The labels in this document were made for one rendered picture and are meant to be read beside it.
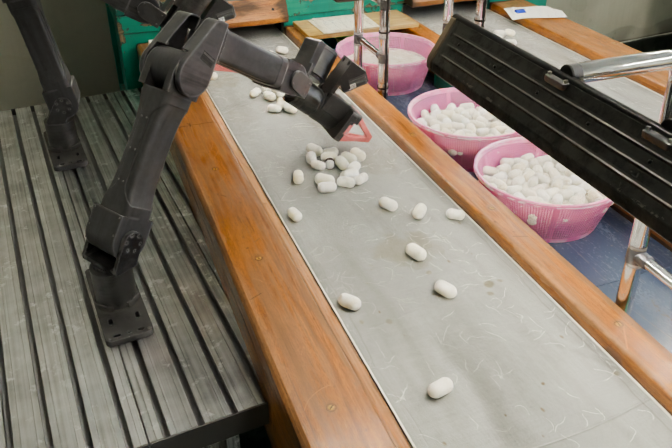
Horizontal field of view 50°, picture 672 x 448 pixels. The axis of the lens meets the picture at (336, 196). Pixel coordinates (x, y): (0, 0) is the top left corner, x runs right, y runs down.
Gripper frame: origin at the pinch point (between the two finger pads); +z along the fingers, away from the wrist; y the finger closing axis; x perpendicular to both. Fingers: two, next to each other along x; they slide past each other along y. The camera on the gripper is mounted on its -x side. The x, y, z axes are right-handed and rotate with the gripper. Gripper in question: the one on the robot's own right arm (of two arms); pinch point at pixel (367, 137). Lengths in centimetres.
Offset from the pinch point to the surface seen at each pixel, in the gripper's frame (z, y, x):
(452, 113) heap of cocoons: 19.0, 7.5, -13.9
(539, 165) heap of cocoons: 21.6, -20.5, -16.3
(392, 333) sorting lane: -13, -54, 13
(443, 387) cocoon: -14, -66, 12
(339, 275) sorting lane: -14.7, -38.9, 14.8
